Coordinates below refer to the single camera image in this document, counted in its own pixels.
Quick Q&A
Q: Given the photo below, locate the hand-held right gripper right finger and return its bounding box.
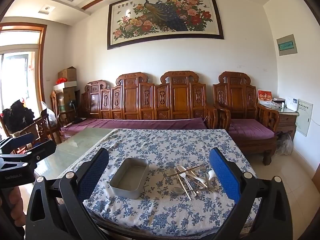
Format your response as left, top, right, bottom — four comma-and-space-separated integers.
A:
209, 147, 294, 240

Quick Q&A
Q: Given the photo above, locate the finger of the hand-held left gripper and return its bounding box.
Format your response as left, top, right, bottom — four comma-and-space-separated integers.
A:
0, 132, 35, 156
0, 140, 57, 165

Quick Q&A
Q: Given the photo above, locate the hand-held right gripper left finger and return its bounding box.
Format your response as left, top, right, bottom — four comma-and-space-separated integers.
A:
25, 147, 110, 240

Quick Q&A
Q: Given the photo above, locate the grey metal tray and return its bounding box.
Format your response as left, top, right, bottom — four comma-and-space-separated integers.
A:
109, 158, 150, 200

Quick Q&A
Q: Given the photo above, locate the person's left hand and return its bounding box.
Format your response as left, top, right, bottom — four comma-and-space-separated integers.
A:
7, 187, 25, 221

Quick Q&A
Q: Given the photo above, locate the low wooden chair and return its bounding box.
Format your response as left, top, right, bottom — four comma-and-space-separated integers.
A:
31, 110, 62, 147

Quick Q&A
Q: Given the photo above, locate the silver metal fork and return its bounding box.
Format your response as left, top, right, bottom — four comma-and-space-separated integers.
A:
190, 163, 208, 189

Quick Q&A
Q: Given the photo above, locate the black bag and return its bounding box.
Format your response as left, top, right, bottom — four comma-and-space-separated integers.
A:
2, 100, 35, 134

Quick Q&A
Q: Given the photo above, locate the white plastic bag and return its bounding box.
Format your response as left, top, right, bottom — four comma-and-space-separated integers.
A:
41, 101, 60, 128

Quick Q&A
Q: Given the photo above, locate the brown wooden chopstick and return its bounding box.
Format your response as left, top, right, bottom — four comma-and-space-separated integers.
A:
166, 165, 200, 177

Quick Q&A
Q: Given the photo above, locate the high backed wooden chair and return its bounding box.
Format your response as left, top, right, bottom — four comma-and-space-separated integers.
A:
49, 91, 62, 130

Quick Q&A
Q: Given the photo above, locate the purple armchair cushion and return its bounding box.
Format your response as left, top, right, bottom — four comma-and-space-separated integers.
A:
228, 119, 275, 140

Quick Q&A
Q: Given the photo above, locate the black desk lamp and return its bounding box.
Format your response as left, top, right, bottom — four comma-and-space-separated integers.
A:
69, 100, 87, 125

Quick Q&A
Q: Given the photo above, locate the blue floral tablecloth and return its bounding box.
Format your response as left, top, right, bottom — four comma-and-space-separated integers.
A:
66, 129, 263, 238

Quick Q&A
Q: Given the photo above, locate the long purple sofa cushion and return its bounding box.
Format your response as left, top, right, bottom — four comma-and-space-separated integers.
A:
61, 117, 208, 134

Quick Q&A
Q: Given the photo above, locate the clear plastic bag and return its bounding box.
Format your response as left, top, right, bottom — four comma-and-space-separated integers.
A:
276, 131, 293, 155

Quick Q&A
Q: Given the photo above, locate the carved wooden armchair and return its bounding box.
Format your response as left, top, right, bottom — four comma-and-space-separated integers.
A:
212, 71, 280, 166

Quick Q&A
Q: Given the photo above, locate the open brown cardboard box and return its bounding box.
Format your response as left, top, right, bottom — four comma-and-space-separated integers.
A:
58, 66, 77, 82

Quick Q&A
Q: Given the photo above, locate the wooden side table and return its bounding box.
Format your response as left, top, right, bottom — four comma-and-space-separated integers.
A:
262, 104, 299, 140

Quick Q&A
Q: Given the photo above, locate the wooden framed glass door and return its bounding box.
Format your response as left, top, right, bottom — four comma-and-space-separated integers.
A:
0, 22, 47, 137

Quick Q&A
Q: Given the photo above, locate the red desk calendar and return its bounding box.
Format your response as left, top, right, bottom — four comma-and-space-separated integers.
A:
257, 89, 273, 104

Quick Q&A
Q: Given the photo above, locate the long carved wooden sofa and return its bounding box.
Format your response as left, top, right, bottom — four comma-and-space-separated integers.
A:
59, 72, 219, 140

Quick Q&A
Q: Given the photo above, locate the white electrical panel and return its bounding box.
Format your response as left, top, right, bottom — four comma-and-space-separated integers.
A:
295, 99, 313, 137

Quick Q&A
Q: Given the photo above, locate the framed peacock painting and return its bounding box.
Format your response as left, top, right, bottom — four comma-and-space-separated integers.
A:
107, 0, 225, 50

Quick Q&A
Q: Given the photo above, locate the white wall device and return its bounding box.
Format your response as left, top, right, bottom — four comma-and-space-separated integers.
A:
286, 96, 299, 112

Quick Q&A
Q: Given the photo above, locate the green wall distribution box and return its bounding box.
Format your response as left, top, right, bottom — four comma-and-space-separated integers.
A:
276, 34, 298, 56

